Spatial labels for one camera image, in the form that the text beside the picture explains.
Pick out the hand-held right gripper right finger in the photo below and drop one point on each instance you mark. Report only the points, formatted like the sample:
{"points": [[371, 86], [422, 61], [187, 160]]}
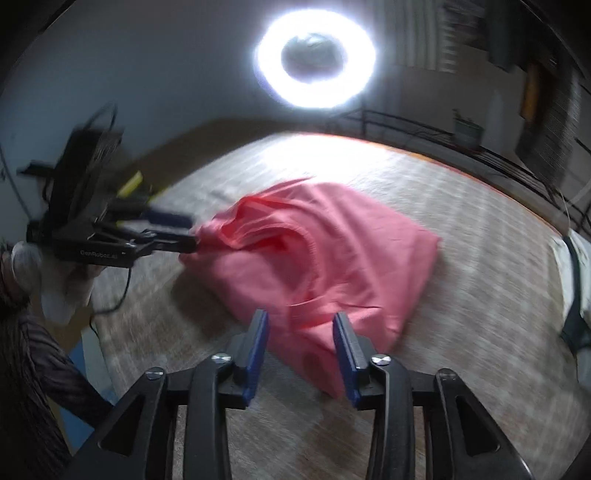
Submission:
{"points": [[345, 364]]}

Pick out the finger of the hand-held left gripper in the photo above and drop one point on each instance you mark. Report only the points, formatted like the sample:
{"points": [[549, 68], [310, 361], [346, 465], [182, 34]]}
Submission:
{"points": [[168, 218], [171, 243]]}

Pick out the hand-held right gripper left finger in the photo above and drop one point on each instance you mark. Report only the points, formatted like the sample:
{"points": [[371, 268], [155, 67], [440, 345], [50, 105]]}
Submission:
{"points": [[257, 355]]}

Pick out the pink dress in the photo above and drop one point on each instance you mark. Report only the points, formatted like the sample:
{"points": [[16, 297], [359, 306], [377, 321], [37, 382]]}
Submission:
{"points": [[346, 254]]}

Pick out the dark hanging clothes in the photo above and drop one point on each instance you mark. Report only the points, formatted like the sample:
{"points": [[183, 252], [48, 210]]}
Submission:
{"points": [[501, 41]]}

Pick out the person's left hand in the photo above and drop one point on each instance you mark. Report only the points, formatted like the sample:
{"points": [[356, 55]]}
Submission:
{"points": [[60, 295]]}

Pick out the yellow plastic crate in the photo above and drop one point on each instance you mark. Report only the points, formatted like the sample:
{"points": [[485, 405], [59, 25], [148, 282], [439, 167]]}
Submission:
{"points": [[130, 184]]}

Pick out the blue panel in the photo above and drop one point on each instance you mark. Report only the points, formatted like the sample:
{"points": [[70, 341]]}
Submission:
{"points": [[90, 369]]}

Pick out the grey folded garment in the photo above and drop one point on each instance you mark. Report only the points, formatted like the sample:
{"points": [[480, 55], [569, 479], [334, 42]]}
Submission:
{"points": [[584, 277]]}

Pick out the black metal rack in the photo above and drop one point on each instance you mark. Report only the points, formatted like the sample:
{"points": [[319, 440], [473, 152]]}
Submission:
{"points": [[508, 166]]}

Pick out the potted plant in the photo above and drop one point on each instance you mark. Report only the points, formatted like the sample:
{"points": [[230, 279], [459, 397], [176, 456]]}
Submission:
{"points": [[467, 134]]}

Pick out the grey checked hanging garment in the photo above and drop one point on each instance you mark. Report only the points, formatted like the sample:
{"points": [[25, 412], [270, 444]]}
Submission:
{"points": [[554, 129]]}

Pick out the striped hanging cloth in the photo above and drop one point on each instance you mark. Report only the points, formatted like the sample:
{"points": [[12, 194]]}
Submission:
{"points": [[438, 41]]}

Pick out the orange hanging cloth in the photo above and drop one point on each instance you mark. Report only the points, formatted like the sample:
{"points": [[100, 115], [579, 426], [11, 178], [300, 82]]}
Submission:
{"points": [[531, 92]]}

